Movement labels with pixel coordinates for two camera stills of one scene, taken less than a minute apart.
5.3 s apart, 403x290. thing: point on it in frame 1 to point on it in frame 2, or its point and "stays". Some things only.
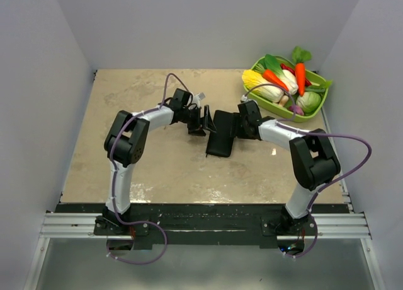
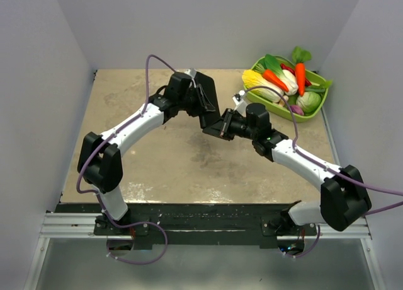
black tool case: (221, 136) to (208, 86)
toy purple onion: (298, 110) stays
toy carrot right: (300, 55) stays
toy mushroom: (283, 101) stays
